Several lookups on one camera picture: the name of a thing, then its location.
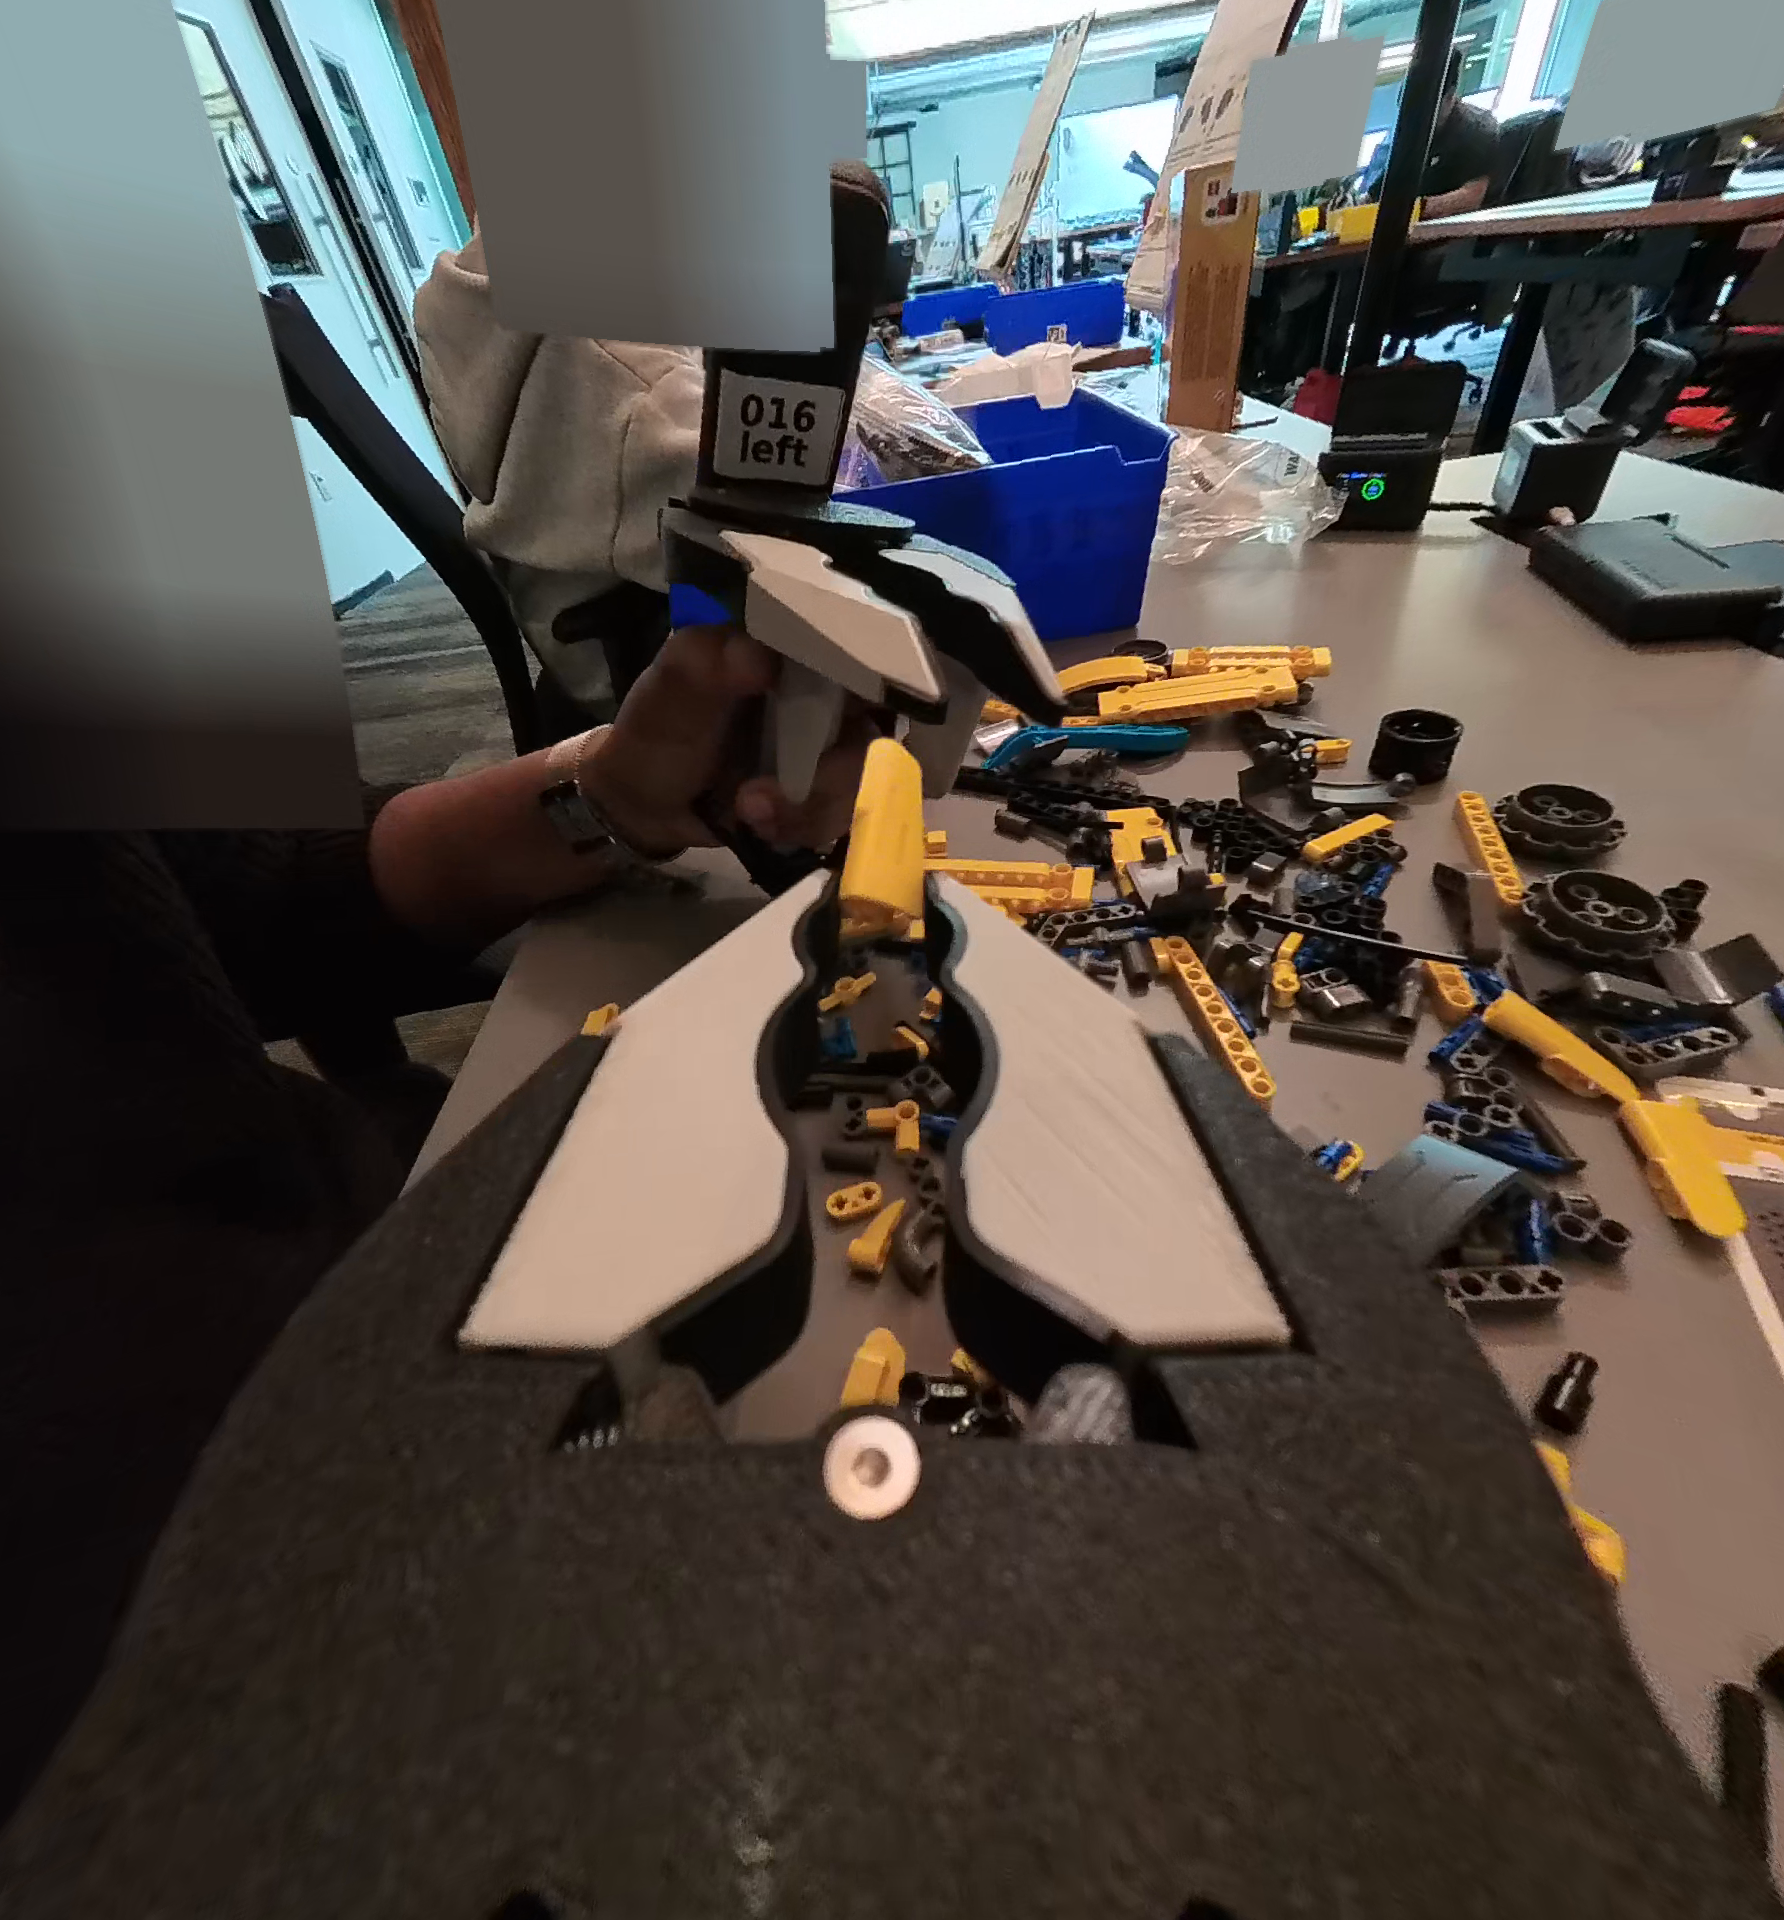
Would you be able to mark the clear plastic bag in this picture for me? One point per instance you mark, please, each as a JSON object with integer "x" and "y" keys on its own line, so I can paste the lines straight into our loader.
{"x": 915, "y": 413}
{"x": 1239, "y": 482}

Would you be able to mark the cardboard sign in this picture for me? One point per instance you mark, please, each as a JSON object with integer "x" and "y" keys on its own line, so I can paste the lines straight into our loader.
{"x": 1043, "y": 150}

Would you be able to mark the black flat case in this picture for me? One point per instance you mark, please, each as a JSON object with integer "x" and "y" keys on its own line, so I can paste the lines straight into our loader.
{"x": 1658, "y": 577}

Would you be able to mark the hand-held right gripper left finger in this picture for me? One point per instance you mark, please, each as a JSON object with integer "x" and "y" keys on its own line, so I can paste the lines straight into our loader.
{"x": 681, "y": 1157}

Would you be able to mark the wooden background desk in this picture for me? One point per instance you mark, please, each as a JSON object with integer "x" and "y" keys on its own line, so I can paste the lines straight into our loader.
{"x": 1580, "y": 206}

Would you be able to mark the person's left forearm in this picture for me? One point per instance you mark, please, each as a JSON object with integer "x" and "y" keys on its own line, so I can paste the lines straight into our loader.
{"x": 458, "y": 841}

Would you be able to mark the person's left hand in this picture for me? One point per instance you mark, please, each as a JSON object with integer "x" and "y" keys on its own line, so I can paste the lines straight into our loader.
{"x": 674, "y": 751}

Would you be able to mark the grey and black charging dock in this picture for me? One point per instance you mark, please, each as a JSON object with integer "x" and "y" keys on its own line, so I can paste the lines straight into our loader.
{"x": 1566, "y": 443}

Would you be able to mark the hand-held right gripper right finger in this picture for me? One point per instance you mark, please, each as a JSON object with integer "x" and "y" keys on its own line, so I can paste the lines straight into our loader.
{"x": 1117, "y": 1185}

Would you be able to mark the wristwatch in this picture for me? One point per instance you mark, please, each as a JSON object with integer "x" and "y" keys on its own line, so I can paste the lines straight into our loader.
{"x": 578, "y": 818}

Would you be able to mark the pile of building pieces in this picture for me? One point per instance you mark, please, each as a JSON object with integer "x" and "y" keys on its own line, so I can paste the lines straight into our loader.
{"x": 1212, "y": 1013}

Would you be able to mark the small blue storage bin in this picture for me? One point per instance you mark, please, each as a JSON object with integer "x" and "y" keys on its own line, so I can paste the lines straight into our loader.
{"x": 944, "y": 312}
{"x": 1057, "y": 316}

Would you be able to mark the blue plastic bin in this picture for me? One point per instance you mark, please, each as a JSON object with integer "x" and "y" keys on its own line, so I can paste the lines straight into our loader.
{"x": 1057, "y": 497}

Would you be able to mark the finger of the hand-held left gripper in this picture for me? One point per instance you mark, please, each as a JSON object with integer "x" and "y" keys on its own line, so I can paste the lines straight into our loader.
{"x": 998, "y": 603}
{"x": 838, "y": 623}

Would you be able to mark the black cylinder piece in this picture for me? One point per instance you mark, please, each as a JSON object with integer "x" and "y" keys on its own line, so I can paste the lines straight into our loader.
{"x": 1415, "y": 742}

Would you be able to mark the person's dark garment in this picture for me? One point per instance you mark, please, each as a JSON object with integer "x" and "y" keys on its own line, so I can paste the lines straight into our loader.
{"x": 113, "y": 1277}

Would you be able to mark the black pole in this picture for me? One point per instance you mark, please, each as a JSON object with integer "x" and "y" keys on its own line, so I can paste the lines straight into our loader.
{"x": 1395, "y": 196}

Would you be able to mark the black device with green light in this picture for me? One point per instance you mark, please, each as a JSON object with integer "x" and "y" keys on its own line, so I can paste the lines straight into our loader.
{"x": 1381, "y": 443}

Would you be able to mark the black office chair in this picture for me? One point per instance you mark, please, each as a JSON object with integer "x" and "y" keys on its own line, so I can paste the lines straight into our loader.
{"x": 382, "y": 482}

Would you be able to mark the yellow building piece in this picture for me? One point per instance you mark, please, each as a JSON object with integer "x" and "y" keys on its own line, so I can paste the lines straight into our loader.
{"x": 885, "y": 841}

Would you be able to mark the tall cardboard box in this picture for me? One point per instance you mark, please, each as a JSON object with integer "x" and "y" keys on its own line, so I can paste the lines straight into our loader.
{"x": 1208, "y": 300}

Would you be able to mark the black wheel hub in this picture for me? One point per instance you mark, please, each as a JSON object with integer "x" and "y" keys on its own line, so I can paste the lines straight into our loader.
{"x": 1596, "y": 915}
{"x": 1558, "y": 818}

